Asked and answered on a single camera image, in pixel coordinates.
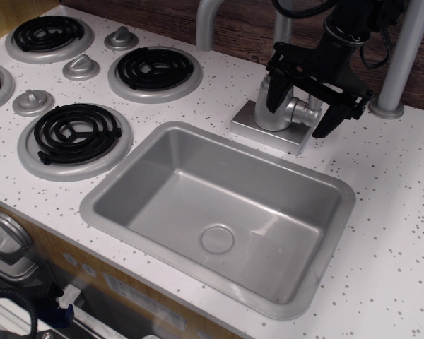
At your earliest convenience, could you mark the front right stove burner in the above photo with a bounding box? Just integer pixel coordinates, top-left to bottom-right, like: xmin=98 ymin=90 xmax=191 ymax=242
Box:
xmin=17 ymin=103 xmax=133 ymax=182

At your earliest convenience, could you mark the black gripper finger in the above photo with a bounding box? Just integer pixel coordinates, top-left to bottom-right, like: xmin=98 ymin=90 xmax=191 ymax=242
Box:
xmin=266 ymin=71 xmax=293 ymax=114
xmin=312 ymin=105 xmax=351 ymax=138

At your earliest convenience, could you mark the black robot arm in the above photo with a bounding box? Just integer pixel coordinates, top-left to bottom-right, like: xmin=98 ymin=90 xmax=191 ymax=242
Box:
xmin=265 ymin=1 xmax=406 ymax=138

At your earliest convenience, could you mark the grey stove knob back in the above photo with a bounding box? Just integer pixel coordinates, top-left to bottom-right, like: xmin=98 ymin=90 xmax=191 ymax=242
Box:
xmin=104 ymin=26 xmax=139 ymax=51

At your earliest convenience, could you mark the silver faucet lever handle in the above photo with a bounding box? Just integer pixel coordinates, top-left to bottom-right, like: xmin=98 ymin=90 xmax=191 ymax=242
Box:
xmin=283 ymin=94 xmax=323 ymax=128

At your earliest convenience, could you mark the grey stove knob middle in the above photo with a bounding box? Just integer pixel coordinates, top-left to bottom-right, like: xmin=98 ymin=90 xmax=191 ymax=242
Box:
xmin=62 ymin=54 xmax=100 ymax=81

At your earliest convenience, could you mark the black cable lower left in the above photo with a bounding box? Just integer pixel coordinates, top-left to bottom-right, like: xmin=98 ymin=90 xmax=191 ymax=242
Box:
xmin=0 ymin=287 xmax=40 ymax=336

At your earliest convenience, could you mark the grey support pole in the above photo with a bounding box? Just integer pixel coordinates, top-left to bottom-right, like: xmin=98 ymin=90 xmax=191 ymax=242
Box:
xmin=369 ymin=0 xmax=424 ymax=120

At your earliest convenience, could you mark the grey stove knob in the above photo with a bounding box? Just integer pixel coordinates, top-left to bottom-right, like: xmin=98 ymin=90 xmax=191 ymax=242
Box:
xmin=104 ymin=26 xmax=139 ymax=51
xmin=12 ymin=90 xmax=54 ymax=117
xmin=62 ymin=54 xmax=100 ymax=81

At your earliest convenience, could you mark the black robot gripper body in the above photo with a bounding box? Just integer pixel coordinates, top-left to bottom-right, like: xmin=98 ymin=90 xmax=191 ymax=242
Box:
xmin=266 ymin=16 xmax=373 ymax=119

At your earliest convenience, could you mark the back left stove burner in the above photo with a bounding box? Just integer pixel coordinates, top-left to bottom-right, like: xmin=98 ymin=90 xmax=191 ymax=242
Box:
xmin=5 ymin=16 xmax=94 ymax=64

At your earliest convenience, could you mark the back right stove burner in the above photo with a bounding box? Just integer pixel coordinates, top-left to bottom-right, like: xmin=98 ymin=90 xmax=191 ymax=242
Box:
xmin=107 ymin=47 xmax=203 ymax=104

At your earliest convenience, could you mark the grey stove knob front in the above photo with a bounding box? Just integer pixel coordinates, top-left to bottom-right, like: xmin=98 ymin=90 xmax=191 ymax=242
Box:
xmin=12 ymin=90 xmax=54 ymax=117

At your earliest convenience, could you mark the silver oven dial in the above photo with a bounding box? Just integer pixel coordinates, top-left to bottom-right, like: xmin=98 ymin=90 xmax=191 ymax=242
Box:
xmin=0 ymin=212 xmax=33 ymax=264

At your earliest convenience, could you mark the silver toy faucet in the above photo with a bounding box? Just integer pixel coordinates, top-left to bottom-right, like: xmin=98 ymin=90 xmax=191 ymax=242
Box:
xmin=196 ymin=0 xmax=322 ymax=155

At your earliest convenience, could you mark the grey plastic sink basin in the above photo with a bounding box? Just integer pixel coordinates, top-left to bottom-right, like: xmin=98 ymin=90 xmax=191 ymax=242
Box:
xmin=80 ymin=121 xmax=356 ymax=320

